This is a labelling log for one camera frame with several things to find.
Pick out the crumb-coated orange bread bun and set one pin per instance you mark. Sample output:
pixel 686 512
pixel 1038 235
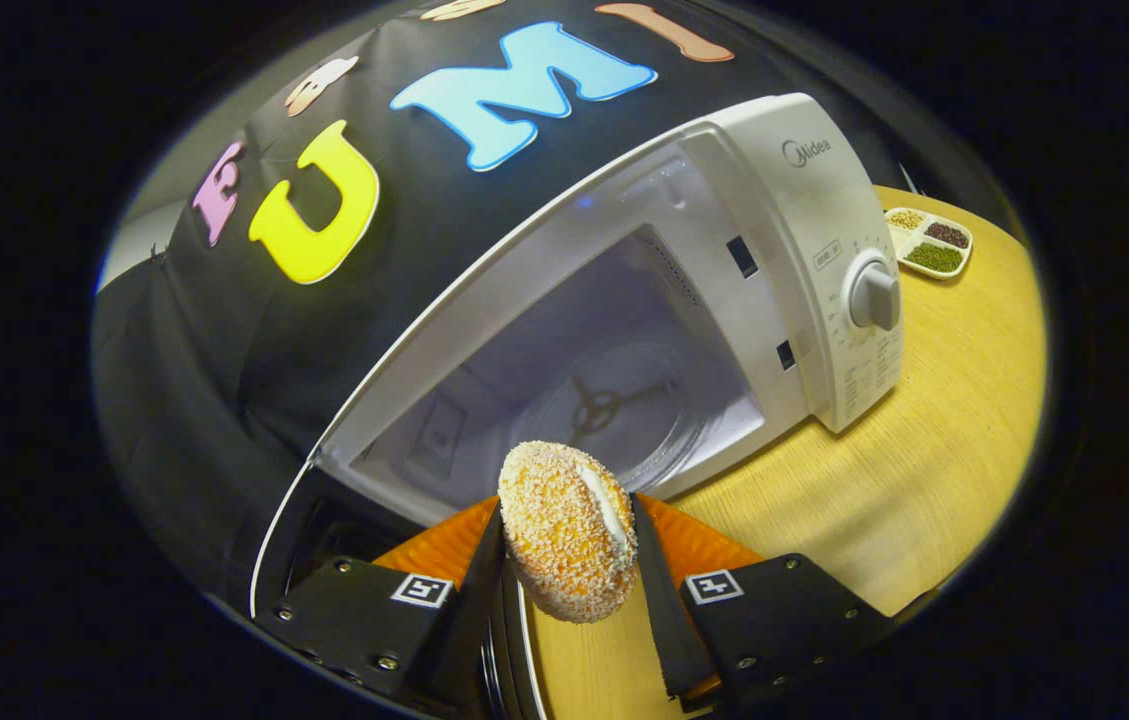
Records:
pixel 559 540

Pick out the glass microwave turntable plate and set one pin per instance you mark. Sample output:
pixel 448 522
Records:
pixel 644 440

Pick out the white divided dish with beans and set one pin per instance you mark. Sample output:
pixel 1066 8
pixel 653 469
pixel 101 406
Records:
pixel 929 245

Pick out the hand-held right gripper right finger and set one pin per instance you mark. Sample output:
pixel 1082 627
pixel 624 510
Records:
pixel 664 620

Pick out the white microwave oven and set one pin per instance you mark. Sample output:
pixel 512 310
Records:
pixel 774 200

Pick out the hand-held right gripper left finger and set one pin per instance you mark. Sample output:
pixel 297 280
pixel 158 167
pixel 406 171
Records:
pixel 469 620

